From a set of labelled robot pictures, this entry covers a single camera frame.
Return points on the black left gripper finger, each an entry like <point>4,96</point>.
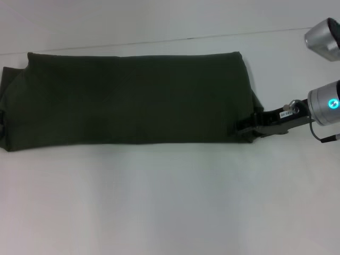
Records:
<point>2,122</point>

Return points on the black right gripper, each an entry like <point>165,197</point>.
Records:
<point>279,120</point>

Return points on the dark green FREE t-shirt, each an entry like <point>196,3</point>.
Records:
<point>132,101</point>

